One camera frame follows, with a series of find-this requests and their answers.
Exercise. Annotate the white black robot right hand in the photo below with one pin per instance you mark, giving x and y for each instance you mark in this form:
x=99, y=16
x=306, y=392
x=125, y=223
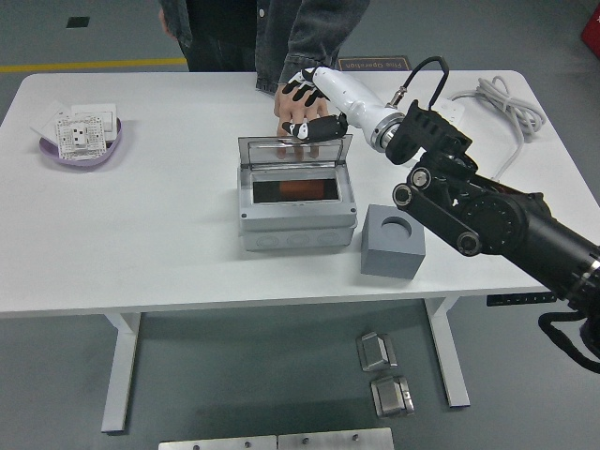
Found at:
x=347, y=94

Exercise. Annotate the person's hand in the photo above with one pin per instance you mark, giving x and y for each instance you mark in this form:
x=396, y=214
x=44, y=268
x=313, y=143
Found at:
x=163, y=21
x=293, y=112

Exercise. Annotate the transparent hinged box lid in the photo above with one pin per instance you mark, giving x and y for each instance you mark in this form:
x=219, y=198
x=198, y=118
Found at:
x=262, y=152

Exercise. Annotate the orange cylinder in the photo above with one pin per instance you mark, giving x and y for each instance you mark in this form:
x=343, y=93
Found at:
x=300, y=189

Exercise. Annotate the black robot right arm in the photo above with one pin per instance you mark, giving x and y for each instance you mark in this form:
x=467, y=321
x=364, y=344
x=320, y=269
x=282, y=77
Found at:
x=492, y=211

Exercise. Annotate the person's forearm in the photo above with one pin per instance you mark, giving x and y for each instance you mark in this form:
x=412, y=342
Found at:
x=314, y=33

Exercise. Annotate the grey plastic junction box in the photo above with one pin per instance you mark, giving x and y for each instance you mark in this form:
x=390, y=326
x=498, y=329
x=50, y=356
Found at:
x=295, y=225

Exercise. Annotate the grey cube with round hole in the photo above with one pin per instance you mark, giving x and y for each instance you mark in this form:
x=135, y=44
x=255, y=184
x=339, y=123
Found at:
x=391, y=258

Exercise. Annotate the dark floor sign with text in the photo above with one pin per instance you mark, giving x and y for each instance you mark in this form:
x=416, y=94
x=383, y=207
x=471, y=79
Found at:
x=373, y=64

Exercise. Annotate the person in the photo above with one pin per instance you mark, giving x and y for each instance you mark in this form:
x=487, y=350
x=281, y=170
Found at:
x=225, y=33

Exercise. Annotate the yellow floor tape line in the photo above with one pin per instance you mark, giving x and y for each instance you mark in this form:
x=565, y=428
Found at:
x=94, y=64

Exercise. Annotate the black floor square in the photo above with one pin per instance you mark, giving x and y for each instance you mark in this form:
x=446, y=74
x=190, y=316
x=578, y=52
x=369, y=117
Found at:
x=78, y=22

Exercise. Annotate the white power strip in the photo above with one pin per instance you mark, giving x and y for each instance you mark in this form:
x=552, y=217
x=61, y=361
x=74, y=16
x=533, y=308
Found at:
x=454, y=110

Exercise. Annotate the purple bowl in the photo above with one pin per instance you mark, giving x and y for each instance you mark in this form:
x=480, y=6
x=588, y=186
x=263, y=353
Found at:
x=79, y=163

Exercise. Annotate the red object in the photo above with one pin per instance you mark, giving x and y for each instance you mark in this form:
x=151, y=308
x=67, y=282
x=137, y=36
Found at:
x=591, y=30

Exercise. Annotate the metal floor fixture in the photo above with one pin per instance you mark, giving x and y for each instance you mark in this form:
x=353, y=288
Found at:
x=375, y=351
x=391, y=397

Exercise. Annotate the black table control panel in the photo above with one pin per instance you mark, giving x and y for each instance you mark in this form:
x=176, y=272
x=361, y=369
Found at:
x=515, y=299

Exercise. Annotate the white table leg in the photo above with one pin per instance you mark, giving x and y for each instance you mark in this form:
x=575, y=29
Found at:
x=452, y=365
x=119, y=375

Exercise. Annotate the plain white switch plate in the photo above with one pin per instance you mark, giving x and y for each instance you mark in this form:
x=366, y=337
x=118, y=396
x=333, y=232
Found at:
x=47, y=119
x=105, y=115

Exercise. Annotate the printed white switch plate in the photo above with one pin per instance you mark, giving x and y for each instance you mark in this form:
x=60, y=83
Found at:
x=79, y=137

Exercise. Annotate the metal base plate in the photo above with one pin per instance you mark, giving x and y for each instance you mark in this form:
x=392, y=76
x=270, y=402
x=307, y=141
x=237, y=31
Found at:
x=215, y=444

